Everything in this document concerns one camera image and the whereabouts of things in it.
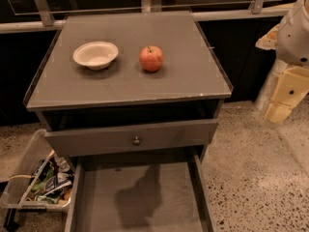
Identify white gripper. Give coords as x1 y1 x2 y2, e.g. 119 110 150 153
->
255 3 309 124

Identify red apple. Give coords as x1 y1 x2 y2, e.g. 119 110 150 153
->
139 45 164 73

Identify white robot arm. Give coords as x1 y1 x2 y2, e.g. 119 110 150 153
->
255 0 309 124

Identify grey drawer cabinet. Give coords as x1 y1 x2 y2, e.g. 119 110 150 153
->
22 11 234 232

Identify round metal drawer knob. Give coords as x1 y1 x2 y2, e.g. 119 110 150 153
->
132 136 141 146

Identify grey top drawer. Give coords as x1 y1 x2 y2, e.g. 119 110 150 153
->
45 119 218 157

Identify grey open middle drawer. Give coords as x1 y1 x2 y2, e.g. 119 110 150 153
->
65 147 213 232

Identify white diagonal pole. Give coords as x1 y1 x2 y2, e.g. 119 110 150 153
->
254 59 288 113

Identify metal railing with brackets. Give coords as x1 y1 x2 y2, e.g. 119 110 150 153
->
1 0 284 27

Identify white paper bowl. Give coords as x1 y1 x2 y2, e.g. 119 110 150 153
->
72 42 119 71

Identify snack packets in bin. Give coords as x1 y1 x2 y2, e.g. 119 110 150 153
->
20 150 74 207

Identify clear plastic bin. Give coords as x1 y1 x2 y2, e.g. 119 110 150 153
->
0 130 70 211

